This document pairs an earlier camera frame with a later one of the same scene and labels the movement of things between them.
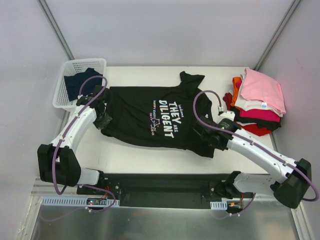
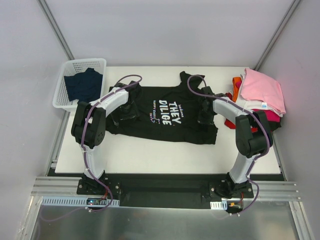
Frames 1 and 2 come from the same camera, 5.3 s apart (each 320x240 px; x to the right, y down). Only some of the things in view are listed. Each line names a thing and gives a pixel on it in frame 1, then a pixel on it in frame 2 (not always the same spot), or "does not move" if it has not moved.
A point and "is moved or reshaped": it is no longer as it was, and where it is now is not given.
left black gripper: x=104 y=119 → x=125 y=110
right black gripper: x=202 y=129 → x=204 y=113
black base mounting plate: x=166 y=190 does not move
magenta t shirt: x=260 y=114 does not move
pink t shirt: x=259 y=86 does not move
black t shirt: x=162 y=116 is moved or reshaped
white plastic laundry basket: x=61 y=99 does not move
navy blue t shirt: x=73 y=82 does not move
